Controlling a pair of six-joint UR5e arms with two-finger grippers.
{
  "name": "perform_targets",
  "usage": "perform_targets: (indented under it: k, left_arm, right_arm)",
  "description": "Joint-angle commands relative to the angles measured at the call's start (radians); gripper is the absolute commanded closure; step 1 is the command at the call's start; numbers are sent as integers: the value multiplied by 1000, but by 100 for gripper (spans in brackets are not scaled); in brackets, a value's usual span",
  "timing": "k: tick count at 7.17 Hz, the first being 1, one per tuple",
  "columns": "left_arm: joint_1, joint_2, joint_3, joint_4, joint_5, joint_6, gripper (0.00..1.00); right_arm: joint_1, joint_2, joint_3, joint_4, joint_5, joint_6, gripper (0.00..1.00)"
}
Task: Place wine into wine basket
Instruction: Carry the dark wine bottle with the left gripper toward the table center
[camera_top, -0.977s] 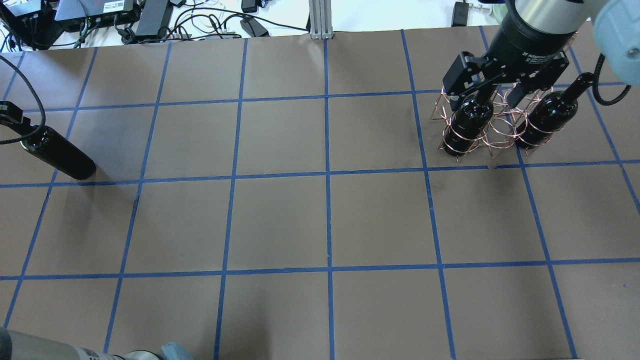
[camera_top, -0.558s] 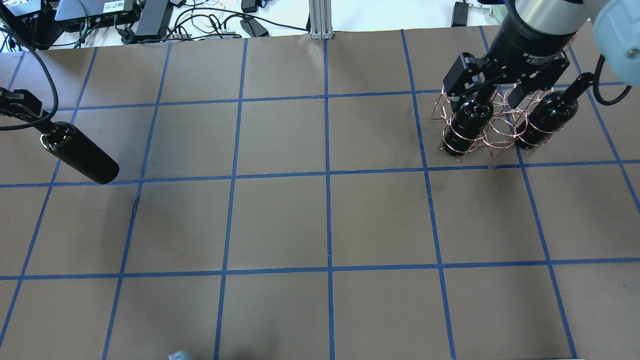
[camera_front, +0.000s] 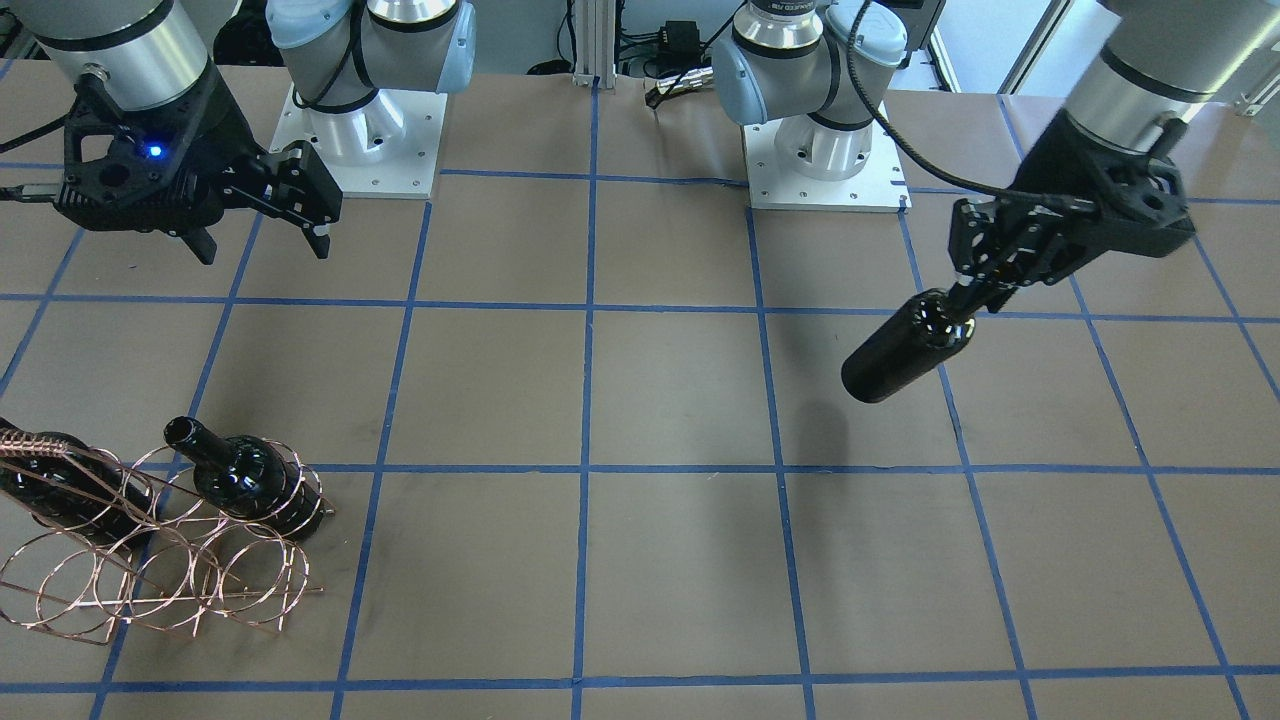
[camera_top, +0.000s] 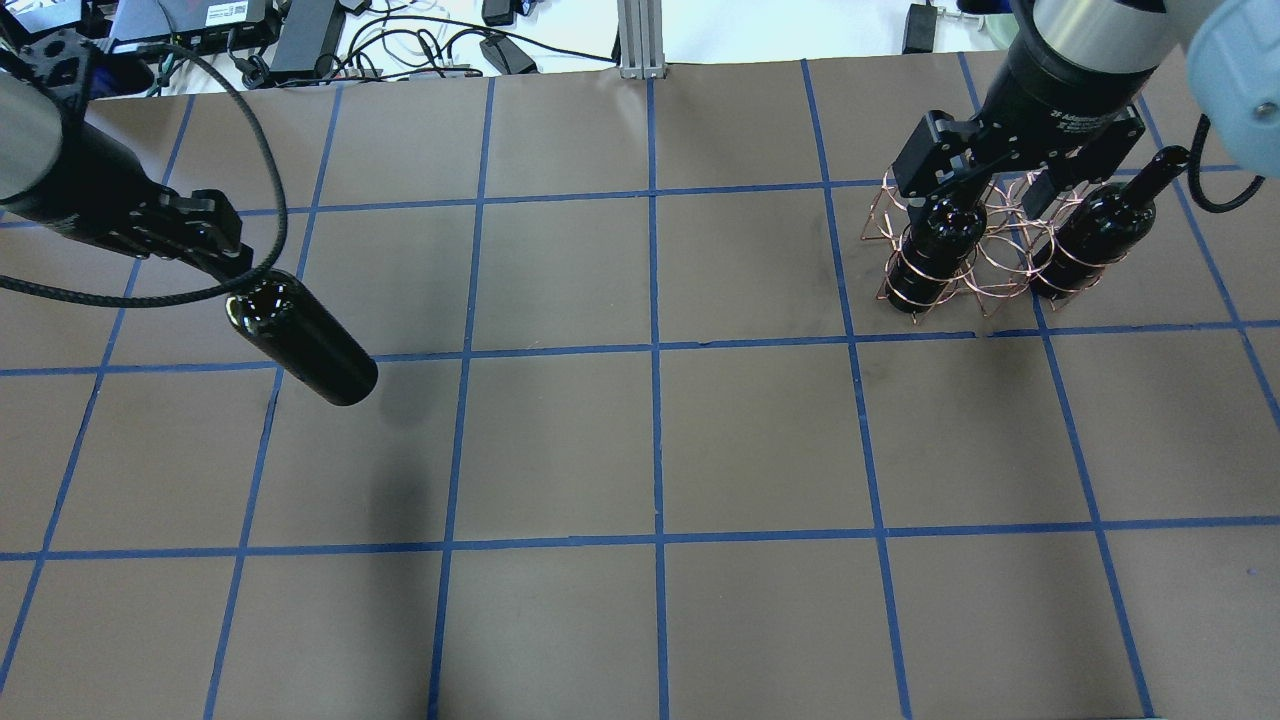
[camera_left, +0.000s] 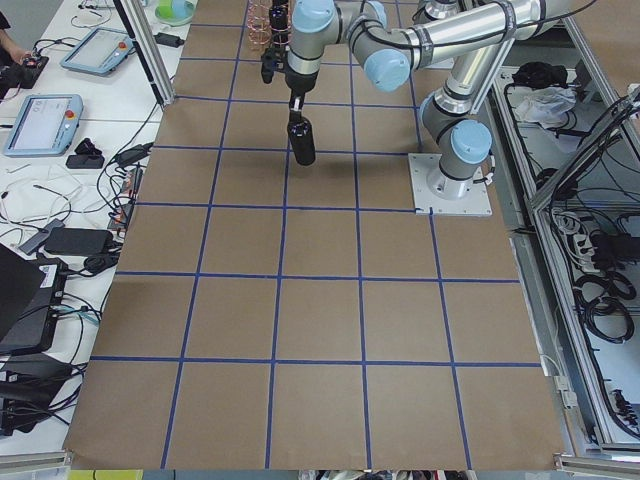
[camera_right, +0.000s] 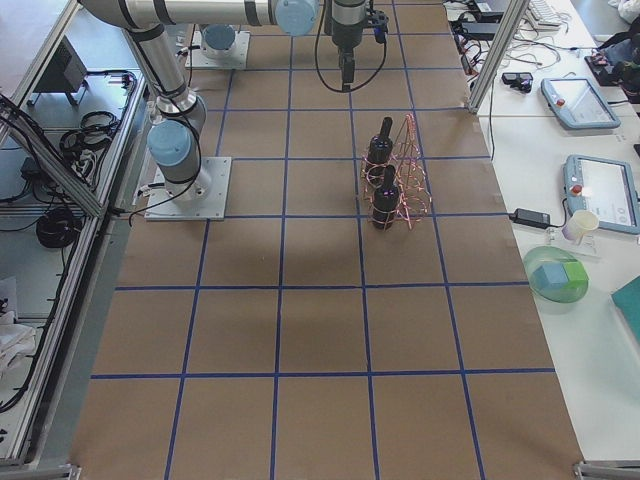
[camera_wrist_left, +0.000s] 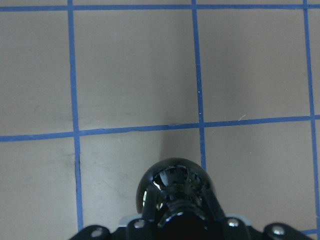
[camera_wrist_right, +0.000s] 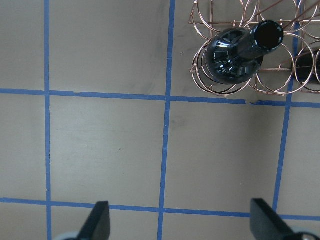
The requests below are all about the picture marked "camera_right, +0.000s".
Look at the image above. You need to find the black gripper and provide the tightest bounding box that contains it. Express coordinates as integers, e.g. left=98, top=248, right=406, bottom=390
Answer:
left=329, top=1, right=388, bottom=91

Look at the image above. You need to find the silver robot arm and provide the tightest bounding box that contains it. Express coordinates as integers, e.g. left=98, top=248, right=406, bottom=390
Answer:
left=82, top=1, right=388, bottom=201
left=200, top=24, right=236, bottom=51

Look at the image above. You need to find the dark bottle in basket far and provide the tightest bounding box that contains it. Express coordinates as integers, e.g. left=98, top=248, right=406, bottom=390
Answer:
left=366, top=116, right=393, bottom=178

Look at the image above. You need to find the dark bottle in basket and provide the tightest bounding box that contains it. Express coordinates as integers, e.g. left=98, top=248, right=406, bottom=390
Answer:
left=366, top=116, right=393, bottom=178
left=372, top=165, right=400, bottom=230

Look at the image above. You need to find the dark bottle in basket near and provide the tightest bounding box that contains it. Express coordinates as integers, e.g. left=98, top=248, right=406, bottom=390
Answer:
left=372, top=165, right=400, bottom=230

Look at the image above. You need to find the black power adapter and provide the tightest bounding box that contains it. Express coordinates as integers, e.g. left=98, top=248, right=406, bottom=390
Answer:
left=509, top=208, right=551, bottom=230

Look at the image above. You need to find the blue teach pendant far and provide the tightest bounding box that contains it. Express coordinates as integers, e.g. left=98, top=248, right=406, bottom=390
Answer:
left=540, top=77, right=621, bottom=130

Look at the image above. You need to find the blue teach pendant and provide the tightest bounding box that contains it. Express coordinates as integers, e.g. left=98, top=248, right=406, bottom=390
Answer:
left=563, top=154, right=639, bottom=234
left=540, top=77, right=621, bottom=130

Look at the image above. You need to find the paper cup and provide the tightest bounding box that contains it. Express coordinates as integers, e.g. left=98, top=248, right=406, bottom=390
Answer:
left=562, top=210, right=599, bottom=243

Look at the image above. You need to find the blue teach pendant near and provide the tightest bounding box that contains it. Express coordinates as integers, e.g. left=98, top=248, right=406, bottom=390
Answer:
left=563, top=154, right=639, bottom=234

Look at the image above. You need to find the blue foam cube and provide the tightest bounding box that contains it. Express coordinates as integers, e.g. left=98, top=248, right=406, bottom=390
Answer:
left=530, top=262, right=566, bottom=300

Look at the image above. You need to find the green glass bowl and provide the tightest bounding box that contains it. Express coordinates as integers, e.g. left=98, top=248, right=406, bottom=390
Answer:
left=523, top=246, right=589, bottom=303

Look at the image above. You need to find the green foam cube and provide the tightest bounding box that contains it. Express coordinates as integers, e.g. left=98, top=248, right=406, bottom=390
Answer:
left=561, top=260, right=589, bottom=301

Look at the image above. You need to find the teal book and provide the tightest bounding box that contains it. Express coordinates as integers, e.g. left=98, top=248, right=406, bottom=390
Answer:
left=611, top=277, right=640, bottom=341

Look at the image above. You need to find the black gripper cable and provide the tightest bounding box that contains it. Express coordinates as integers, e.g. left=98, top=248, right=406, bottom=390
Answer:
left=313, top=14, right=387, bottom=93

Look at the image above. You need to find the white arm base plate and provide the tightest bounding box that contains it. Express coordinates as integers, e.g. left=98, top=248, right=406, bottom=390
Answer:
left=144, top=157, right=232, bottom=221
left=185, top=31, right=250, bottom=70

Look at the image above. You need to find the copper wire wine basket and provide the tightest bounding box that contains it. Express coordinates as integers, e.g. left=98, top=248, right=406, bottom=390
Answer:
left=360, top=113, right=432, bottom=229

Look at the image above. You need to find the aluminium frame post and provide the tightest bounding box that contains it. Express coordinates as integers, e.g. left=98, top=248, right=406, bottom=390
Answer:
left=467, top=0, right=528, bottom=114

